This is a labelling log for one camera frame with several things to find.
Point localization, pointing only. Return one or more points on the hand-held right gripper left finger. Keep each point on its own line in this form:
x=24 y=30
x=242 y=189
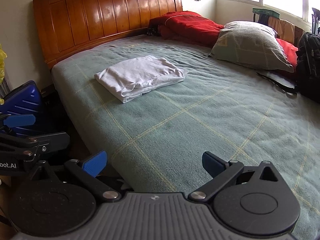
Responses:
x=96 y=163

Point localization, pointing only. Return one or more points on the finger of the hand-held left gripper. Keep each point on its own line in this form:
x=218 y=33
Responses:
x=18 y=120
x=45 y=142

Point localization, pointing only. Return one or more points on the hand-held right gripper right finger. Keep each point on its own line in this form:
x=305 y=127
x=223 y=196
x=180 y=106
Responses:
x=212 y=163

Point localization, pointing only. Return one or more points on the white printed t-shirt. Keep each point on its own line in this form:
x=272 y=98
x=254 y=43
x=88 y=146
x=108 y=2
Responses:
x=140 y=76

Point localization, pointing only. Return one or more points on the blue hard-shell suitcase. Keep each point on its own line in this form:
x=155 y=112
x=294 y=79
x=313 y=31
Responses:
x=22 y=105

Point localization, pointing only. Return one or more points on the yellow plastic bag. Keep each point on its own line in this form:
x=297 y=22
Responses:
x=2 y=67

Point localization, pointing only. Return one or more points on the grey-green checked pillow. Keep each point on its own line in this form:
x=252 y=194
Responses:
x=252 y=45

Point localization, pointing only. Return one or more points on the wooden headboard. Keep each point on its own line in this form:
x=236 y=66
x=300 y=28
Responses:
x=100 y=20

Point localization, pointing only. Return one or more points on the black backpack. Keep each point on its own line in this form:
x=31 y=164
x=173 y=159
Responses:
x=308 y=65

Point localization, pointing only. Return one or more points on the red quilt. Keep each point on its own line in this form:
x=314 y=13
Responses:
x=190 y=27

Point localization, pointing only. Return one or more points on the small dark floral cloth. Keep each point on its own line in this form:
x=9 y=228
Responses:
x=153 y=31

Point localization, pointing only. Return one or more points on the green box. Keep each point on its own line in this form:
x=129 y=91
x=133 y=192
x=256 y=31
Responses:
x=265 y=12

